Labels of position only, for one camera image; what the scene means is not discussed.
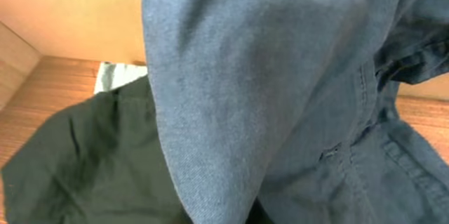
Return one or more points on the blue denim shorts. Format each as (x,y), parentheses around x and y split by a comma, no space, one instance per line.
(291,103)

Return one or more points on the folded light grey garment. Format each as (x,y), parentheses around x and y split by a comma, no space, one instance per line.
(113,75)

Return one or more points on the folded black t-shirt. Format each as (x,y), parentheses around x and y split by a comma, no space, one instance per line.
(96,162)

